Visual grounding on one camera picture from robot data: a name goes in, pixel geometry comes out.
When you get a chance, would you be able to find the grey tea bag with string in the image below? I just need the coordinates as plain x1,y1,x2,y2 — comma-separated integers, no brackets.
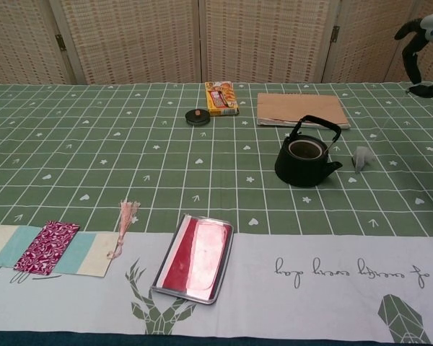
349,89,413,175

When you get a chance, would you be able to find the black cast iron teapot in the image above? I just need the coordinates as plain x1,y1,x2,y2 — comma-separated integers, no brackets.
274,115,344,188

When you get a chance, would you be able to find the small black round lid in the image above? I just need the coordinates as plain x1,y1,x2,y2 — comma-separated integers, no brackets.
185,109,211,128

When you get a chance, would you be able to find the yellow snack box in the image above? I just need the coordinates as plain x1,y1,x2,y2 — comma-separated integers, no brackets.
205,81,240,117

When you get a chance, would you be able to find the green grid tablecloth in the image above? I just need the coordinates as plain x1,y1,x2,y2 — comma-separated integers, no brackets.
0,81,433,340

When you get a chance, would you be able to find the silver tray with red card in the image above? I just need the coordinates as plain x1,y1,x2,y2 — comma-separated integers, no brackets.
150,214,236,306

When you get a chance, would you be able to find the striped bookmark with pink tassel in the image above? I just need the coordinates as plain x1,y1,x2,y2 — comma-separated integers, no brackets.
0,200,142,279

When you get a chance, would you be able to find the magenta patterned card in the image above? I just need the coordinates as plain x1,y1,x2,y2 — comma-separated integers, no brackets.
13,220,81,277

